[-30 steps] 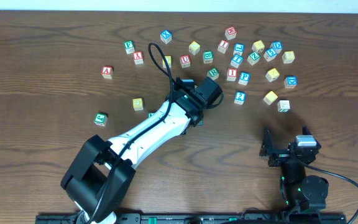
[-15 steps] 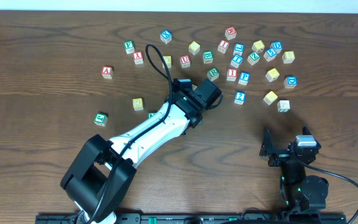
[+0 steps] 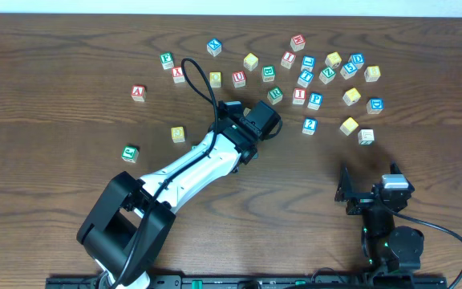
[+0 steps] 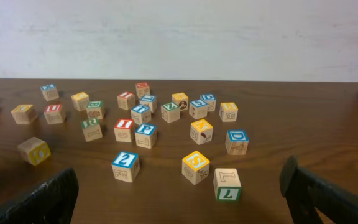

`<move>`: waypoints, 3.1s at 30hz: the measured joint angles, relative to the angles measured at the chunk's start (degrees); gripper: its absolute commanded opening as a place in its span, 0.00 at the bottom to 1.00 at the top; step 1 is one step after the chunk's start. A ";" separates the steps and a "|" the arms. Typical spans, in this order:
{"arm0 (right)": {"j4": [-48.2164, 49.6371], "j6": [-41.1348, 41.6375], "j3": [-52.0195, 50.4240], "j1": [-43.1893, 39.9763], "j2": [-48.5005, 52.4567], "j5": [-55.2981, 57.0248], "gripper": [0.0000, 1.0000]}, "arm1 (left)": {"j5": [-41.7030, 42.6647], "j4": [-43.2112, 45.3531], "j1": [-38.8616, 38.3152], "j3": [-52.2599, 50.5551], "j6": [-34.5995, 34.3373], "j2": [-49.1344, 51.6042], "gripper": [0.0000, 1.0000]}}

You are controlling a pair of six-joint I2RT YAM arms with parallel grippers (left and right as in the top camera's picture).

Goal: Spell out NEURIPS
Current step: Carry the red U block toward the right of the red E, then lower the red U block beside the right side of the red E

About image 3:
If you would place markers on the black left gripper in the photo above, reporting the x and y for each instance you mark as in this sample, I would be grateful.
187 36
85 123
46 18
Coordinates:
231 107

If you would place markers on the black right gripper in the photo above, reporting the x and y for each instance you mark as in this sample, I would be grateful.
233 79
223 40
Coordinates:
364 200

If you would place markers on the green R wooden block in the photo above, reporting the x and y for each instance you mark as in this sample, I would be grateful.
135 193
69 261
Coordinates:
274 95

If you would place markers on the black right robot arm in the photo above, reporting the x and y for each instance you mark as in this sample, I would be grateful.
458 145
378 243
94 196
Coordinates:
391 249

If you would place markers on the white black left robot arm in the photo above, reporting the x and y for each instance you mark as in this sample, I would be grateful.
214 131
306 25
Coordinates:
128 225

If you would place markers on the wood L top block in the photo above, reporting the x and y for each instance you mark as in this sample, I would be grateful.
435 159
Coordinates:
366 136

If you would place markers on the yellow S wooden block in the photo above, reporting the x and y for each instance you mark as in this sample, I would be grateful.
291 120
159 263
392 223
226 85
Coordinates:
348 126

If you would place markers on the blue 2 wooden block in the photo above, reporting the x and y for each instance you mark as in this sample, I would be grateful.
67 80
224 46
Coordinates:
309 126

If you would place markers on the red U block upper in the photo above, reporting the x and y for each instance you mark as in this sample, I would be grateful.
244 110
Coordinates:
239 79

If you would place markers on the yellow G wooden block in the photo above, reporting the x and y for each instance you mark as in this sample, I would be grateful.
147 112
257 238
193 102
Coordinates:
177 134

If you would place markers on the blue D block lower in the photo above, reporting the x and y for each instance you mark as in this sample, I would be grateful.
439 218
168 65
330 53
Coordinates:
375 106

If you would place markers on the blue d block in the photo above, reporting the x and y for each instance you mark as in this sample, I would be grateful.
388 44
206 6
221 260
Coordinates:
357 59
375 106

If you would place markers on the red I block lower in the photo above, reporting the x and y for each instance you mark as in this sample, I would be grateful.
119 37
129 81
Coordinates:
299 96

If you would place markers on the red i block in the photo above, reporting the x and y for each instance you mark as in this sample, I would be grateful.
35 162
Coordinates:
299 96
288 59

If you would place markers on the yellow O wooden block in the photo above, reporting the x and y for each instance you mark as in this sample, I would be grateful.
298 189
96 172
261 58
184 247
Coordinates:
215 79

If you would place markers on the green B wooden block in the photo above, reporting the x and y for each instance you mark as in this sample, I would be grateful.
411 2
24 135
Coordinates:
268 73

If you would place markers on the blue P wooden block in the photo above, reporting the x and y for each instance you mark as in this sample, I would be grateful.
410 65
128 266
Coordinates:
315 101

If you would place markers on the yellow A wooden block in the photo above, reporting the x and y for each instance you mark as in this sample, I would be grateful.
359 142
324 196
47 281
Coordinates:
351 96

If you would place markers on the yellow block upper middle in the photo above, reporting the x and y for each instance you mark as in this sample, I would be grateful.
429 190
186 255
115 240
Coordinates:
250 61

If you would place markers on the blue T wooden block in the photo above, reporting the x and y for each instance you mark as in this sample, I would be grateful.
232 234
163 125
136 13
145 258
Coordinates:
305 78

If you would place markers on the red I block upper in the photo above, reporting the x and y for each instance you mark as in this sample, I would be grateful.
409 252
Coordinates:
288 59

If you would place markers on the red X wooden block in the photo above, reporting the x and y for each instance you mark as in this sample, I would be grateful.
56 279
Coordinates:
178 75

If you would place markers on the blue L wooden block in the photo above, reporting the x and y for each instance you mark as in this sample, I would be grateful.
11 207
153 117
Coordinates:
308 63

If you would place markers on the yellow 8 wooden block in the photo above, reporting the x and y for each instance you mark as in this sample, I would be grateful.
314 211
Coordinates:
372 73

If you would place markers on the blue X wooden block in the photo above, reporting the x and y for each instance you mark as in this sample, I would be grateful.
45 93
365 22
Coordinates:
214 47

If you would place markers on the green Z wooden block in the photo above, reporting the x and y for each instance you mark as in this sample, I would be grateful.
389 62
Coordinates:
327 74

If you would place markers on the blue 5 wooden block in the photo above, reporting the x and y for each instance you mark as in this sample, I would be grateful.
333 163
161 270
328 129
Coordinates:
348 70

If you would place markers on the red H wooden block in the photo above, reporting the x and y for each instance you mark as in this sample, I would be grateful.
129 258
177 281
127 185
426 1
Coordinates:
297 42

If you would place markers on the green F wooden block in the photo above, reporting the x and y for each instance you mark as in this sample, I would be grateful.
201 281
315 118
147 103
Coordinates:
166 60

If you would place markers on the green J wooden block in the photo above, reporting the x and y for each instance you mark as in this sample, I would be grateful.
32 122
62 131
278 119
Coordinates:
130 154

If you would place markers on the blue D block upper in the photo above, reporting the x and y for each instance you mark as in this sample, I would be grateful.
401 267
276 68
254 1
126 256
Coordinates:
357 59

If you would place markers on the red A wooden block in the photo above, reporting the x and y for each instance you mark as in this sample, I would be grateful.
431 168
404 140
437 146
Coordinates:
138 93

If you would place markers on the yellow block near D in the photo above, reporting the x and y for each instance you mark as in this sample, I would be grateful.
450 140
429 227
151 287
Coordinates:
333 60

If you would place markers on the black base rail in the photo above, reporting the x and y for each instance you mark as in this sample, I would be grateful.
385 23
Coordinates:
326 280

